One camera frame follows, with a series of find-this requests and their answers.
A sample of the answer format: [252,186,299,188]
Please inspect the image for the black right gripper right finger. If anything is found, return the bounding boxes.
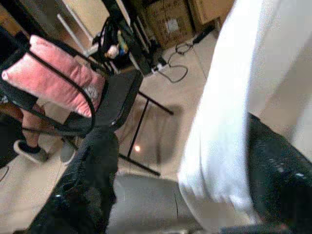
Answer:
[245,113,312,234]

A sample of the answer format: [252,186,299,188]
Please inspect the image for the black desk frame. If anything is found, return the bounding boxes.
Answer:
[102,0,153,75]

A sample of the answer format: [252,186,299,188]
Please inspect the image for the black metal chair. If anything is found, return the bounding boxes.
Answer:
[0,23,145,138]

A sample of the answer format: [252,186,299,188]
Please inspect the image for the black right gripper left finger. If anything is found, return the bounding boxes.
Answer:
[29,130,120,234]

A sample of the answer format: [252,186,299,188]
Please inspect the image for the black floor cable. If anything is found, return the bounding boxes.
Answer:
[167,41,195,84]

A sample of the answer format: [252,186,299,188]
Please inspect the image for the dark shoe white sole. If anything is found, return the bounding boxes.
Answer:
[59,142,77,164]
[13,139,49,164]

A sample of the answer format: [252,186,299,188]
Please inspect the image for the cardboard box white label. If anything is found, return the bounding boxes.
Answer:
[143,0,197,48]

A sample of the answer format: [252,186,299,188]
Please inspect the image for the plain cardboard box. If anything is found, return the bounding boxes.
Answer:
[187,0,236,26]

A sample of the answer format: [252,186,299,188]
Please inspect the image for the black metal leg frame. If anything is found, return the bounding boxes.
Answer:
[118,91,174,176]

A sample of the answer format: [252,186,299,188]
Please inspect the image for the pink pillow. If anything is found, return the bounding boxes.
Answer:
[1,35,106,118]

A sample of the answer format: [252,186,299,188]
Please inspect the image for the small colourful toy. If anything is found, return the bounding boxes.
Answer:
[107,30,129,59]

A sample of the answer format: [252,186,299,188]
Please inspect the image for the black hanging straps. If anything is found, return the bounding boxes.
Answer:
[92,19,115,59]

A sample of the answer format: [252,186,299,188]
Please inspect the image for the plain white shirt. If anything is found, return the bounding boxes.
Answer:
[177,0,312,229]

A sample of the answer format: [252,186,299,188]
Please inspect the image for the bare person leg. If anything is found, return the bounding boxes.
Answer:
[0,101,49,151]

